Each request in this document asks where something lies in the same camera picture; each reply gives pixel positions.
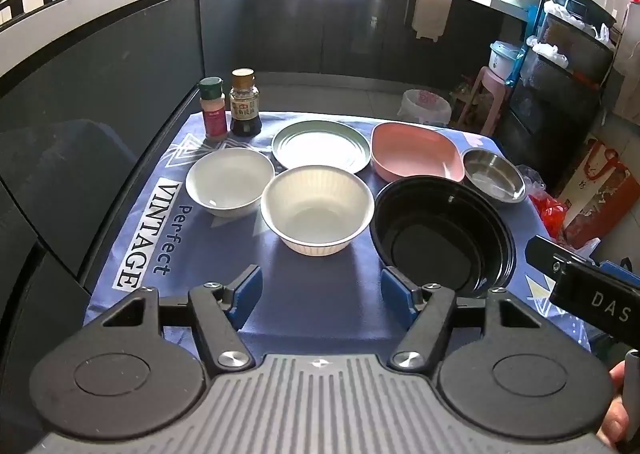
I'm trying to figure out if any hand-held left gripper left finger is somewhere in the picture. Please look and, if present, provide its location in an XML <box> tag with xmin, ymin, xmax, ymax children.
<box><xmin>100</xmin><ymin>265</ymin><xmax>263</xmax><ymax>371</ymax></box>

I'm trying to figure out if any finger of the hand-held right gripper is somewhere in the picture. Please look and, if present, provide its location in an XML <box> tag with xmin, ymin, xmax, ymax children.
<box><xmin>525</xmin><ymin>234</ymin><xmax>596</xmax><ymax>281</ymax></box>

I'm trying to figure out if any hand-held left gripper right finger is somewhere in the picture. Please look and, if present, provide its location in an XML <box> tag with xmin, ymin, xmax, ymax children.
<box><xmin>381</xmin><ymin>267</ymin><xmax>543</xmax><ymax>371</ymax></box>

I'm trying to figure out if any black bowl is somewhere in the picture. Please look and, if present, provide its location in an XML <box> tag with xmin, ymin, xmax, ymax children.
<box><xmin>370</xmin><ymin>177</ymin><xmax>517</xmax><ymax>299</ymax></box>

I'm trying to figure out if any stainless steel bowl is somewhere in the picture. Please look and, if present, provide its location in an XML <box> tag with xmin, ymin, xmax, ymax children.
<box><xmin>461</xmin><ymin>149</ymin><xmax>527</xmax><ymax>205</ymax></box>

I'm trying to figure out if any pink bowl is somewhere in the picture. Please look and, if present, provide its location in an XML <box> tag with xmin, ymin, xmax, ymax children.
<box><xmin>371</xmin><ymin>122</ymin><xmax>466</xmax><ymax>183</ymax></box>

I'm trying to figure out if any green plate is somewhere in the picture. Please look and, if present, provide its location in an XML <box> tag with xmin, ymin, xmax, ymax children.
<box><xmin>271</xmin><ymin>120</ymin><xmax>372</xmax><ymax>174</ymax></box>

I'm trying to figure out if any person's right hand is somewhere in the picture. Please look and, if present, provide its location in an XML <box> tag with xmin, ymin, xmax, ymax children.
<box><xmin>600</xmin><ymin>362</ymin><xmax>640</xmax><ymax>450</ymax></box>

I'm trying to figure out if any red plastic bag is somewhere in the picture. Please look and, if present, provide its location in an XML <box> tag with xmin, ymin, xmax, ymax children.
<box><xmin>530</xmin><ymin>191</ymin><xmax>571</xmax><ymax>237</ymax></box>

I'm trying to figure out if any blue printed tablecloth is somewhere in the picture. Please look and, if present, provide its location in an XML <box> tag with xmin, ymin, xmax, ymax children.
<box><xmin>82</xmin><ymin>109</ymin><xmax>601</xmax><ymax>350</ymax></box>

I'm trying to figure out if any red and white paper bag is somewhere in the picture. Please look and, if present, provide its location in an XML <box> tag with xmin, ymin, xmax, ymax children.
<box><xmin>557</xmin><ymin>137</ymin><xmax>640</xmax><ymax>250</ymax></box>

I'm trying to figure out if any white ribbed bowl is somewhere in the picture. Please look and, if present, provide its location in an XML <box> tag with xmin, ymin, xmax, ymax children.
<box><xmin>260</xmin><ymin>165</ymin><xmax>376</xmax><ymax>257</ymax></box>

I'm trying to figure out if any white smooth bowl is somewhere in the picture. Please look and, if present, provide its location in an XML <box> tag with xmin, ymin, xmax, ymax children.
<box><xmin>185</xmin><ymin>148</ymin><xmax>276</xmax><ymax>218</ymax></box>

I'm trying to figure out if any black storage rack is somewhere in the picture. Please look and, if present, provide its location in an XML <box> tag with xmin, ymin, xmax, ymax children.
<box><xmin>500</xmin><ymin>0</ymin><xmax>626</xmax><ymax>170</ymax></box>

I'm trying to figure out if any pink plastic stool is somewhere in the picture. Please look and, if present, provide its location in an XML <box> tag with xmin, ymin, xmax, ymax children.
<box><xmin>457</xmin><ymin>67</ymin><xmax>513</xmax><ymax>135</ymax></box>

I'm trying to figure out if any green-capped spice shaker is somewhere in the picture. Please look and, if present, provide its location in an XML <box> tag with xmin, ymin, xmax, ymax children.
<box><xmin>199</xmin><ymin>77</ymin><xmax>230</xmax><ymax>141</ymax></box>

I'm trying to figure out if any dark soy sauce bottle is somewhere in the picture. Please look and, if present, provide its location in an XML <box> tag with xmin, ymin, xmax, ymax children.
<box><xmin>229</xmin><ymin>68</ymin><xmax>263</xmax><ymax>137</ymax></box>

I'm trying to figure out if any trash bin with white bag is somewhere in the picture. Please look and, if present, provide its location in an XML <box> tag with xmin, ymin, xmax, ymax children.
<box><xmin>398</xmin><ymin>89</ymin><xmax>451</xmax><ymax>127</ymax></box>

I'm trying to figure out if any small white rice cooker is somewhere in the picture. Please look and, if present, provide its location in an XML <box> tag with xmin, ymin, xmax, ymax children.
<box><xmin>489</xmin><ymin>41</ymin><xmax>521</xmax><ymax>80</ymax></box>

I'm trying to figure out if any blue plastic bag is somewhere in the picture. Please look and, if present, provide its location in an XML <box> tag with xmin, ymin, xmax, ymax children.
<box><xmin>505</xmin><ymin>4</ymin><xmax>540</xmax><ymax>85</ymax></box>

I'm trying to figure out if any white hanging towel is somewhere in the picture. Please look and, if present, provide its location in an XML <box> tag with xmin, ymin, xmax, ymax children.
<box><xmin>411</xmin><ymin>0</ymin><xmax>453</xmax><ymax>41</ymax></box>

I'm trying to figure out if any dark kitchen cabinet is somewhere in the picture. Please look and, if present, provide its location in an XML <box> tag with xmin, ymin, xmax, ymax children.
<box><xmin>0</xmin><ymin>0</ymin><xmax>526</xmax><ymax>285</ymax></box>

